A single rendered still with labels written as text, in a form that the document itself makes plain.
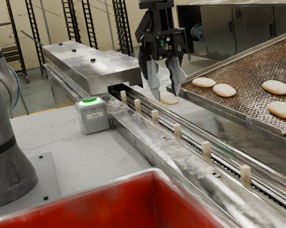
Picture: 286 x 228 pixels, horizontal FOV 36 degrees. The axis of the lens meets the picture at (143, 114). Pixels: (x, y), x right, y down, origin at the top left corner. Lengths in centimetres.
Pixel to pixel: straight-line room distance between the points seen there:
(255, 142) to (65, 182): 40
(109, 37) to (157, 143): 731
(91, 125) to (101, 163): 22
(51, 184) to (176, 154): 24
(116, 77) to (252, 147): 62
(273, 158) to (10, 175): 49
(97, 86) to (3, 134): 64
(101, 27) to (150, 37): 724
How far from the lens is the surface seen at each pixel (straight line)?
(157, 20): 90
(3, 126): 82
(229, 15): 491
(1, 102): 83
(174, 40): 91
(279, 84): 101
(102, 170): 94
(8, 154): 83
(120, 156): 99
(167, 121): 107
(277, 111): 88
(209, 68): 127
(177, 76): 98
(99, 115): 117
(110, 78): 142
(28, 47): 796
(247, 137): 100
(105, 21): 815
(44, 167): 94
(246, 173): 74
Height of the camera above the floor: 118
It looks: 16 degrees down
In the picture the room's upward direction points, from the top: 10 degrees counter-clockwise
